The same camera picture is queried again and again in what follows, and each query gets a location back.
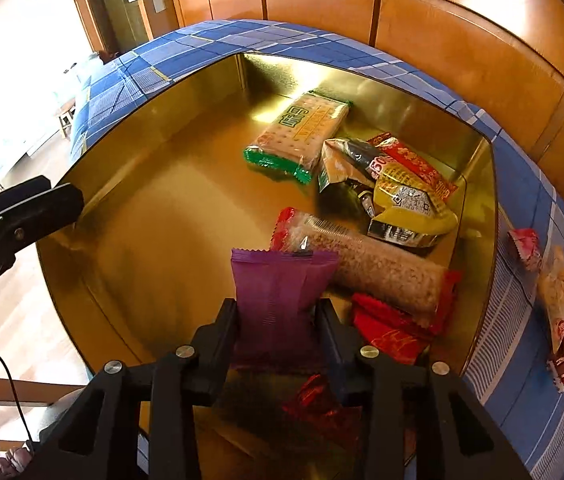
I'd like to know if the wooden door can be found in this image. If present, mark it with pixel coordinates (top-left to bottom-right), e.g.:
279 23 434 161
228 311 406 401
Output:
64 0 183 58

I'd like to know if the blue plaid bedsheet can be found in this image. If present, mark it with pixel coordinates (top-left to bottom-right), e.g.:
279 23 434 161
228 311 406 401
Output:
69 19 564 466

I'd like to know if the dark brown snack packet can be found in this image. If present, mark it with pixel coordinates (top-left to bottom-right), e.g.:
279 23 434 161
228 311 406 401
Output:
547 317 564 386

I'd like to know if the clear sesame bar packet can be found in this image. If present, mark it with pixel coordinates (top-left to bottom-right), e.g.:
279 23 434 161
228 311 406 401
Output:
268 206 464 335

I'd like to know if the purple snack packet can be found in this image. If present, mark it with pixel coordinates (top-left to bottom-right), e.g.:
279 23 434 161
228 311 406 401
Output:
230 247 340 373

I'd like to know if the red patterned candy bar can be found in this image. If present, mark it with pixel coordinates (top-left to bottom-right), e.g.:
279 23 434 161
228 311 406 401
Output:
366 131 459 204

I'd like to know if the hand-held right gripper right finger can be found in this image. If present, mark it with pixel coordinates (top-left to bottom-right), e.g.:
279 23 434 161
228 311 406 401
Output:
314 297 533 480

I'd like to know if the wooden wardrobe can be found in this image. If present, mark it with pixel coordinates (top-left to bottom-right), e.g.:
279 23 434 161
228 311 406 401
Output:
167 0 564 201

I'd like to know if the small wooden stool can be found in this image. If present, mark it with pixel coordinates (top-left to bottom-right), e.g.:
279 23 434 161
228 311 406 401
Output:
56 100 78 141

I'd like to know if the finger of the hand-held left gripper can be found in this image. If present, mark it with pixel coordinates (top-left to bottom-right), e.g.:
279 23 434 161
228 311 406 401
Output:
0 175 51 226
0 182 86 262

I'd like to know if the yellow-green snack bag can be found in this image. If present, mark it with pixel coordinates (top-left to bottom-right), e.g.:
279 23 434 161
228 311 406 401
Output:
318 137 459 250

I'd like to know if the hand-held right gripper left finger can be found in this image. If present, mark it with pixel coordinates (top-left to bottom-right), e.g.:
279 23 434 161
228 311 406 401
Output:
26 297 240 480

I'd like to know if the small red candy packet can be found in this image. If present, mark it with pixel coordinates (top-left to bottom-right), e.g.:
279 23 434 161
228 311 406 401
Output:
506 228 542 272

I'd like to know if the beige translucent snack packet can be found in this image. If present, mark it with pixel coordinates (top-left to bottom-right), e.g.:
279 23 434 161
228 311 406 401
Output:
536 246 564 356

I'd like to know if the black box with gold inside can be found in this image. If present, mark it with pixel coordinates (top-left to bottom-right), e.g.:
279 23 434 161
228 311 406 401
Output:
36 51 500 480

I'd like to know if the green-edged cracker packet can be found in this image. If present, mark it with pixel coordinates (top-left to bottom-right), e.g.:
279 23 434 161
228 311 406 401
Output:
243 89 354 187

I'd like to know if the thin black cable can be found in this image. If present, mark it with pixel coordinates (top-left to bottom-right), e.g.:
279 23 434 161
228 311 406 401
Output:
0 332 35 443

